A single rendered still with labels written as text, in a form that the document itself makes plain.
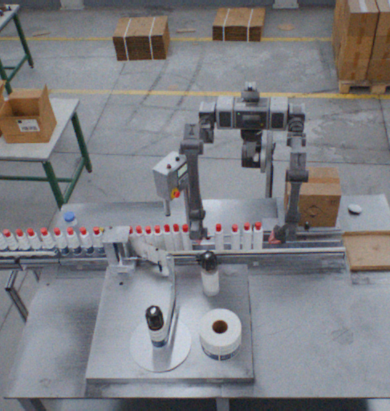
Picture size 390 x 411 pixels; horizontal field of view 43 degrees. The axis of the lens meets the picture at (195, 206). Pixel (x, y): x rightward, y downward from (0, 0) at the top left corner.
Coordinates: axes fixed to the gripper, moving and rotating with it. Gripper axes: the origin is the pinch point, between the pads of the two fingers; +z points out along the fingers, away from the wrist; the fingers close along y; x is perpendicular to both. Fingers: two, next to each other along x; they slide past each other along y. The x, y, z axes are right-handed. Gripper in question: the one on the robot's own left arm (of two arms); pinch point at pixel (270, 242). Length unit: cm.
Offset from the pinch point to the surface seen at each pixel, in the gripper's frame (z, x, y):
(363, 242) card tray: -27, 49, -8
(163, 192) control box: 6, -69, -1
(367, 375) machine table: -18, 39, 74
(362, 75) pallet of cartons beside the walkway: -22, 138, -295
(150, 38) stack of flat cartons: 124, -49, -386
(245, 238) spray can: 4.8, -13.8, 2.2
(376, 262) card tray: -30, 52, 7
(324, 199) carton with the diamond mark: -31.4, 14.5, -18.4
